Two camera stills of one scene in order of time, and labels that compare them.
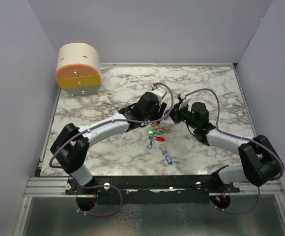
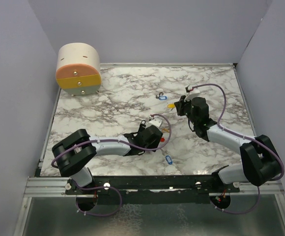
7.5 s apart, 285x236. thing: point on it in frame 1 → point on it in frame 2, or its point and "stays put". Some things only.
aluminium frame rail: [56, 187] stays put
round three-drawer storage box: [78, 72] stays put
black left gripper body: [156, 112] → [154, 145]
